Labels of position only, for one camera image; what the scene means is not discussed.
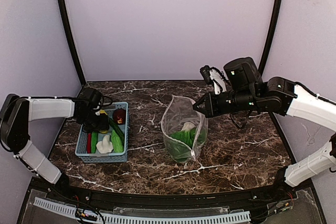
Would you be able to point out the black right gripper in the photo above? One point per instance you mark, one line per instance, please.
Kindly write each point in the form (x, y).
(210, 104)

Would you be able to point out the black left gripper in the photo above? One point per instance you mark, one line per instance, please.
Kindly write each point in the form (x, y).
(95, 124)

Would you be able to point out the yellow corn toy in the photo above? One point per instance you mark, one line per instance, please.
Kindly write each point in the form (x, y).
(105, 130)

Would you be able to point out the long green pepper toy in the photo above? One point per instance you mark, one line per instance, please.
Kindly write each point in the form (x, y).
(94, 141)

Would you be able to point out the red chili pepper toy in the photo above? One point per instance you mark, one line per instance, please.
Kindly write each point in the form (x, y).
(89, 143)

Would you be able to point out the white radish toy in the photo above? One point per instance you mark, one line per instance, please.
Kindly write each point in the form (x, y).
(105, 146)

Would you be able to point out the clear zip top bag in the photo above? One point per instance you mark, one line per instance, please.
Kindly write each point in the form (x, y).
(179, 111)

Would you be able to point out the green leafy vegetable toy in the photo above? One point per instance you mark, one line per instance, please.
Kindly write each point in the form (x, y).
(186, 145)

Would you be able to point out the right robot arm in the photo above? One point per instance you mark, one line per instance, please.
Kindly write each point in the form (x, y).
(240, 87)

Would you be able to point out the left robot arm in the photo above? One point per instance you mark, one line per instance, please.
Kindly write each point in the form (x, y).
(29, 126)

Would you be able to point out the dark green cucumber toy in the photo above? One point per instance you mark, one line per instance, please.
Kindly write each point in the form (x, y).
(116, 128)

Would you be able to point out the dark red apple toy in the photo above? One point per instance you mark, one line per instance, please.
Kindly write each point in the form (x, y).
(119, 116)

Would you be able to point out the blue plastic basket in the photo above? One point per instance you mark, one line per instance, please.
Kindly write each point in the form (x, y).
(97, 157)

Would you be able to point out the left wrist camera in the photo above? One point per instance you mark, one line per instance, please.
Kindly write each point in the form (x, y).
(96, 99)

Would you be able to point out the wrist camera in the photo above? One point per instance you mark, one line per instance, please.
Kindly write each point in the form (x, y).
(215, 77)
(96, 99)

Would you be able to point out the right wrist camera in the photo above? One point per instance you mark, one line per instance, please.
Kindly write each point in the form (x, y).
(215, 77)

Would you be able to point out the black front rail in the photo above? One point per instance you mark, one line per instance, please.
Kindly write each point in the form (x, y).
(109, 185)

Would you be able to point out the white slotted cable duct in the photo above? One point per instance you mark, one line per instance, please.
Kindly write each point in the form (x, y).
(71, 212)

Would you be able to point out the right black frame post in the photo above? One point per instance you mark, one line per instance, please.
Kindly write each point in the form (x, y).
(270, 35)

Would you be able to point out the black frame post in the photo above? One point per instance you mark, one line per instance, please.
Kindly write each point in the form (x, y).
(71, 42)
(270, 35)

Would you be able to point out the left black frame post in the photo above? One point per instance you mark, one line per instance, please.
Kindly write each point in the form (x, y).
(71, 42)

